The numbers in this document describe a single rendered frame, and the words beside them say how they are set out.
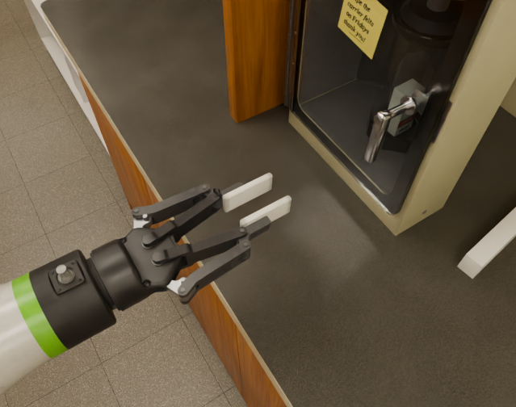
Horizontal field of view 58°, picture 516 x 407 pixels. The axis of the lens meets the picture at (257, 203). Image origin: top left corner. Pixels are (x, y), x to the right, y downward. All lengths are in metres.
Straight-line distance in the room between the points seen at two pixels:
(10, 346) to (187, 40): 0.84
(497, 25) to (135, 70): 0.77
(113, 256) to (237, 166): 0.42
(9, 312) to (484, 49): 0.55
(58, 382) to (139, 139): 1.06
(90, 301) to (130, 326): 1.28
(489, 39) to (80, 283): 0.48
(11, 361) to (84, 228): 1.54
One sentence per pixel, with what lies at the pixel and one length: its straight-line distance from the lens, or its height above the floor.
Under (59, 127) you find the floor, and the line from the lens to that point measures 2.46.
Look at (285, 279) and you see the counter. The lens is 0.76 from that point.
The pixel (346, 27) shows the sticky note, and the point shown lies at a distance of 0.70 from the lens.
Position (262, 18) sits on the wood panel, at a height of 1.16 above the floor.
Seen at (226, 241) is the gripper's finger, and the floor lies 1.15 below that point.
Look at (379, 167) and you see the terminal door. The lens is 0.74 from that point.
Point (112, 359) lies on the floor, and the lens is 1.76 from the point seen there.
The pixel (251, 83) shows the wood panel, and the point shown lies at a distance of 0.91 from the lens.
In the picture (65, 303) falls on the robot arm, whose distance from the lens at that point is 0.51.
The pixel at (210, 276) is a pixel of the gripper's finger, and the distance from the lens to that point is 0.53.
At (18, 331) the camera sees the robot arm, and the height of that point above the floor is 1.18.
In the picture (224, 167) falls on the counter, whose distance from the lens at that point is 0.88.
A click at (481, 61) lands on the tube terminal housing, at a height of 1.29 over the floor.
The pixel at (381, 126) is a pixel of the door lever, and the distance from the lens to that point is 0.62.
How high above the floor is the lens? 1.62
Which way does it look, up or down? 55 degrees down
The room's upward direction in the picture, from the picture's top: straight up
